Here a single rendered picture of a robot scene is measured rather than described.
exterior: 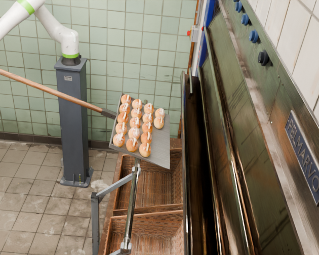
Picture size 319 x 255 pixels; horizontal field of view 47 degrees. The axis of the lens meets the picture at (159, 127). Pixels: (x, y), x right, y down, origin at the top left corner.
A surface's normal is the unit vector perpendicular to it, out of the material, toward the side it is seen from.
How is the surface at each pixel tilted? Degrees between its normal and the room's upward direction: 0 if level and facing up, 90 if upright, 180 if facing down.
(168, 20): 90
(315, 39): 90
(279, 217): 69
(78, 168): 90
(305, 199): 90
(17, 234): 0
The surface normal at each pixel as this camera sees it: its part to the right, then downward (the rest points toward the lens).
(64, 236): 0.09, -0.82
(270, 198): -0.90, -0.37
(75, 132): -0.08, 0.56
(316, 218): -1.00, -0.09
